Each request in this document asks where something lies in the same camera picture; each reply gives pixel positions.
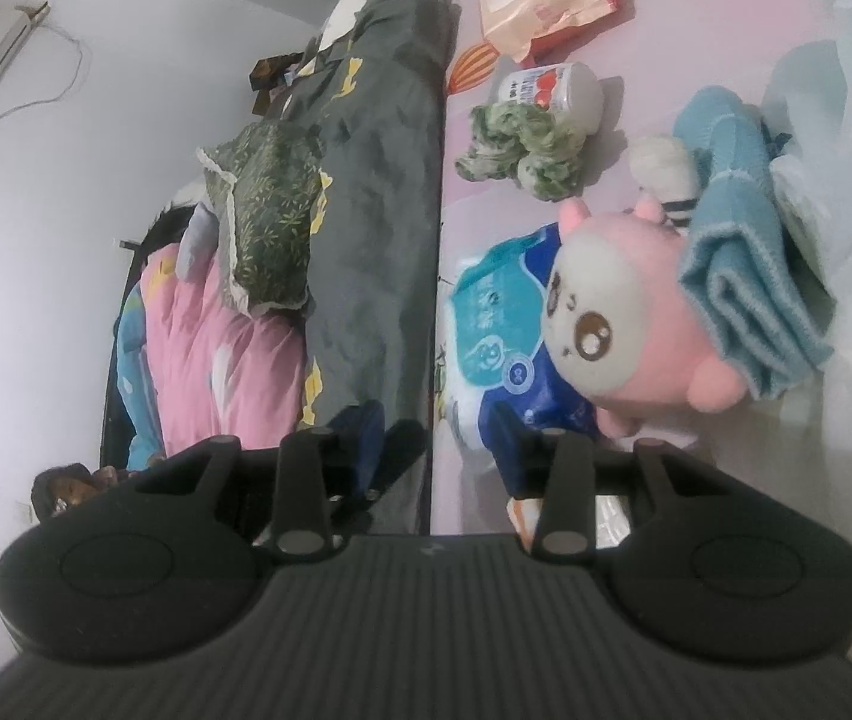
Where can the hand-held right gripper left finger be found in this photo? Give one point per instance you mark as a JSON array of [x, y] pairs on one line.
[[362, 435]]

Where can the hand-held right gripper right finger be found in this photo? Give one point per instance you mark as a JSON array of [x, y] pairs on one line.
[[516, 457]]

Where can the white patterned wipes pack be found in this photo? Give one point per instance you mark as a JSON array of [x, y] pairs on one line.
[[610, 521]]

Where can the blue tissue pack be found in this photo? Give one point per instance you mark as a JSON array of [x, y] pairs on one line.
[[497, 330]]

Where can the pink plush doll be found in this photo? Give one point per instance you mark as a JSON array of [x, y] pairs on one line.
[[621, 315]]

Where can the light blue striped towel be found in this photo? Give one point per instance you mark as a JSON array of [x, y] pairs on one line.
[[741, 262]]

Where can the pink cartoon blanket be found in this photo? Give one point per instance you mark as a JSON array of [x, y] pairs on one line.
[[208, 360]]

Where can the dark grey quilt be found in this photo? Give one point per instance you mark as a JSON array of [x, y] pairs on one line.
[[381, 240]]

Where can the green patterned pillow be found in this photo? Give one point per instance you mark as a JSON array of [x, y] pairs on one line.
[[268, 217]]

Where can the green white knit cloth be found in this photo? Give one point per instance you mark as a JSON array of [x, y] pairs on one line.
[[523, 146]]

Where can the white red-label jar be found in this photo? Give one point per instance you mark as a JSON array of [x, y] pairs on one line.
[[561, 90]]

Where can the white printed plastic bag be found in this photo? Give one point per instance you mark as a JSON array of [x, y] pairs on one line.
[[846, 165]]

